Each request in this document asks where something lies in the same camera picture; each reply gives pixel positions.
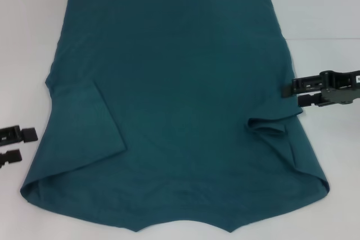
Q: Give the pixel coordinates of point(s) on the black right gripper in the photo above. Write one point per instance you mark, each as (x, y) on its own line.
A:
(340, 94)

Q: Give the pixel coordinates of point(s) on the teal blue shirt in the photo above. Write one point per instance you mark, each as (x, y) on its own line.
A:
(182, 82)

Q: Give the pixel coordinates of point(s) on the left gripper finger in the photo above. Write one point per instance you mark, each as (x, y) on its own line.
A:
(12, 157)
(28, 134)

